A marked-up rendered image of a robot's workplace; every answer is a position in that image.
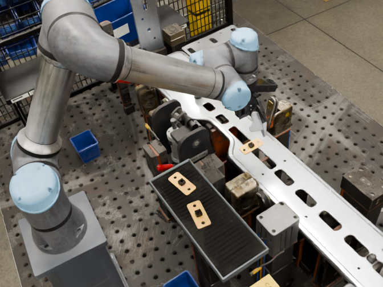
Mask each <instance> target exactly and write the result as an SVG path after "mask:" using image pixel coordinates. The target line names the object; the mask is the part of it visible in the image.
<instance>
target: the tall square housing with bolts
mask: <svg viewBox="0 0 383 287"><path fill-rule="evenodd" d="M299 222H300V217H299V216H298V215H297V214H296V213H295V212H294V211H293V210H292V209H291V208H290V207H289V206H288V205H287V204H286V203H285V202H284V201H280V202H278V203H277V204H275V205H273V206H272V207H270V208H269V209H267V210H265V211H264V212H262V213H261V214H259V215H258V216H257V217H256V235H257V236H258V237H259V238H260V239H261V241H262V242H264V243H265V245H266V246H267V247H268V248H269V250H268V254H266V255H265V256H263V257H262V258H260V259H259V260H257V261H256V267H257V268H258V267H259V266H260V265H262V264H265V263H267V262H269V261H270V260H272V259H273V258H274V257H275V256H276V255H277V254H278V253H280V252H282V251H284V253H282V254H281V255H279V256H278V257H277V258H276V259H275V260H274V261H273V262H271V263H269V264H268V265H265V266H263V267H262V268H261V270H259V271H258V272H257V273H256V280H254V283H253V284H255V283H256V282H258V281H259V280H260V279H262V278H263V277H265V276H266V275H268V274H269V275H270V276H271V277H272V278H273V279H274V280H275V282H276V283H277V284H278V285H279V286H280V287H290V286H291V287H294V286H293V284H294V282H293V281H291V275H292V267H293V263H294V261H293V260H292V253H293V248H294V244H295V243H297V242H298V241H297V238H298V230H299ZM253 284H252V285H253Z"/></svg>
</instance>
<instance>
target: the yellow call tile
mask: <svg viewBox="0 0 383 287"><path fill-rule="evenodd" d="M250 287H280V286H279V285H278V284H277V283H276V282H275V280H274V279H273V278H272V277H271V276H270V275H269V274H268V275H266V276H265V277H263V278H262V279H260V280H259V281H258V282H256V283H255V284H253V285H252V286H250Z"/></svg>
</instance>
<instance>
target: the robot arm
mask: <svg viewBox="0 0 383 287"><path fill-rule="evenodd" d="M40 17H41V20H42V26H41V30H40V35H39V40H38V45H37V47H38V50H39V52H40V53H41V54H42V59H41V62H40V67H39V72H38V76H37V80H36V84H35V89H34V94H33V97H32V102H31V106H30V111H29V114H28V119H27V124H26V127H25V128H23V129H21V130H20V131H19V133H18V135H17V136H16V137H15V138H14V140H13V142H12V145H11V159H12V162H13V172H14V176H13V177H12V179H11V181H10V194H11V197H12V199H13V202H14V203H15V205H16V206H17V207H18V208H19V209H20V210H21V212H22V214H23V215H24V216H25V218H26V219H27V221H28V222H29V223H30V225H31V232H32V239H33V241H34V243H35V244H36V246H37V247H38V248H39V249H40V250H41V251H42V252H44V253H48V254H51V255H57V254H61V253H64V252H67V251H69V250H71V249H72V248H74V247H76V246H77V245H78V244H79V243H80V242H81V241H82V239H83V237H84V235H85V233H86V231H87V220H86V218H85V216H84V214H83V212H82V211H81V210H80V209H79V208H78V207H76V206H75V205H73V204H72V203H70V201H69V199H68V197H67V195H66V193H65V191H64V188H63V185H62V180H61V176H60V171H59V166H58V156H59V153H60V150H61V147H62V139H61V137H60V136H59V132H60V128H61V126H62V122H63V119H64V115H65V112H66V109H67V105H68V101H69V98H70V94H71V91H72V87H73V84H74V81H75V77H76V73H78V74H80V75H83V76H86V77H89V78H92V79H95V80H100V81H104V82H108V83H116V82H117V81H119V80H122V81H128V82H131V83H136V84H142V85H147V86H150V87H155V88H161V89H166V90H169V91H175V92H179V93H185V94H188V95H193V96H198V97H204V98H207V99H213V100H218V101H221V102H222V105H223V106H225V108H226V109H227V110H230V111H234V112H235V115H236V116H237V117H238V118H239V119H242V118H244V117H247V116H248V115H250V112H252V111H253V109H255V110H256V112H252V114H251V118H252V123H251V125H250V126H249V130H250V132H256V131H259V130H261V132H262V134H263V137H265V136H266V126H267V123H266V121H267V120H266V113H265V111H264V107H263V105H262V103H261V100H260V97H259V95H258V94H257V93H258V92H275V91H276V89H277V86H278V84H277V83H275V81H273V80H272V79H258V49H259V45H258V35H257V33H256V32H255V31H254V30H253V29H250V28H246V27H242V28H238V29H236V30H235V31H233V32H232V33H231V35H230V41H228V42H225V43H223V44H219V45H217V46H214V47H210V48H207V49H204V50H203V49H202V50H200V51H198V52H195V53H193V54H191V55H190V57H189V62H188V61H184V60H180V59H176V58H171V57H168V56H165V55H160V54H156V53H154V52H149V51H145V50H141V49H138V48H134V47H130V46H127V45H126V44H125V42H124V41H123V40H122V39H119V38H115V37H112V36H110V35H108V34H107V33H106V32H104V31H103V30H102V29H101V27H100V25H99V23H98V20H97V18H96V15H95V11H94V9H93V7H92V5H91V4H90V3H89V1H88V0H44V1H43V3H42V7H41V11H40Z"/></svg>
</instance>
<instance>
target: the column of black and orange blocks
mask: <svg viewBox="0 0 383 287"><path fill-rule="evenodd" d="M99 25H100V27H101V29H102V30H103V31H104V32H106V33H107V34H108V35H110V36H112V37H115V36H114V32H113V28H112V24H111V22H110V21H107V20H105V21H103V22H100V23H99ZM116 84H117V87H118V90H119V94H120V97H121V100H122V104H123V108H124V112H125V114H126V115H129V114H131V113H133V112H135V106H134V105H133V104H132V102H131V101H132V100H131V96H130V94H129V88H128V87H127V86H128V84H125V83H117V82H116Z"/></svg>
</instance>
